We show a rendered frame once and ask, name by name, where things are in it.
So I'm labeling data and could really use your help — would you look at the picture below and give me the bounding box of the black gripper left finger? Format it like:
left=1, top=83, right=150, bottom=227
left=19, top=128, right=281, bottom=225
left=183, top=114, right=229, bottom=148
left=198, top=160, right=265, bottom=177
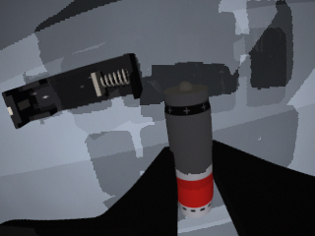
left=0, top=147, right=178, bottom=236

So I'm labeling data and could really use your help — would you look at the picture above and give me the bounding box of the grey and red battery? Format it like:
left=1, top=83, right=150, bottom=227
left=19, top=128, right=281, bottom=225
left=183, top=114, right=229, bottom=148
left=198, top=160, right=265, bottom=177
left=162, top=80, right=214, bottom=217

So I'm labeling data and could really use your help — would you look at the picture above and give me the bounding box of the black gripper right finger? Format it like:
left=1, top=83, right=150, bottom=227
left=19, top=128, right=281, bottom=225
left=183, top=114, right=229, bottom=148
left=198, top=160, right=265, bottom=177
left=212, top=141, right=315, bottom=236

